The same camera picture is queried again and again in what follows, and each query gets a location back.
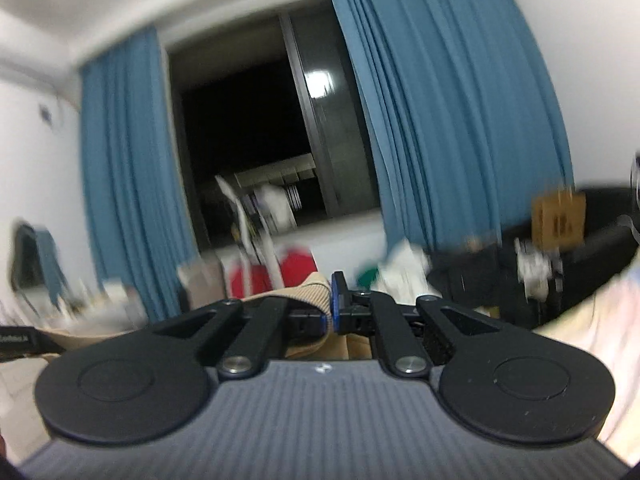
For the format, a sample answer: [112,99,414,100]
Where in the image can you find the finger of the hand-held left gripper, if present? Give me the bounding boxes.
[31,331,63,357]

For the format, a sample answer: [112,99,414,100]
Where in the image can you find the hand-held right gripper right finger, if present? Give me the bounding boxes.
[331,271,503,380]

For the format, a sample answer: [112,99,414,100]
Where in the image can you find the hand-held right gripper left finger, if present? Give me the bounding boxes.
[145,296,330,380]

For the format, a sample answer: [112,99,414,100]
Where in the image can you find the beige pants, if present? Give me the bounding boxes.
[45,270,382,362]

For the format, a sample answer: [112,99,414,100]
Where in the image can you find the white and green clothes pile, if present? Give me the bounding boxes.
[354,241,437,292]

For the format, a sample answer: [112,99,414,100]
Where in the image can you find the red cloth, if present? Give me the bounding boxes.
[227,247,321,306]

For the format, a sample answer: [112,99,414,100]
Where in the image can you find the white drying rack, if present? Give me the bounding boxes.
[214,174,282,302]

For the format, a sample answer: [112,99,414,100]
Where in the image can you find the black low furniture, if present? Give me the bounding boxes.
[429,186,640,332]

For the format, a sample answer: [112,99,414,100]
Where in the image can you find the blue curtain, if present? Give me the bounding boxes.
[79,27,203,322]
[326,0,575,253]

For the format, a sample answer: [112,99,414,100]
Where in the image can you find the dark window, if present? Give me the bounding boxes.
[164,9,382,252]

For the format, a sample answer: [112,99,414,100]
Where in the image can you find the white crumpled bag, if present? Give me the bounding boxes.
[516,239,565,297]

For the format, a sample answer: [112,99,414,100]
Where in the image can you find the brown cardboard box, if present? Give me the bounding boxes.
[531,191,588,252]

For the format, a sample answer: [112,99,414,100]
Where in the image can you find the pastel patterned blanket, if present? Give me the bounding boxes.
[0,252,640,466]

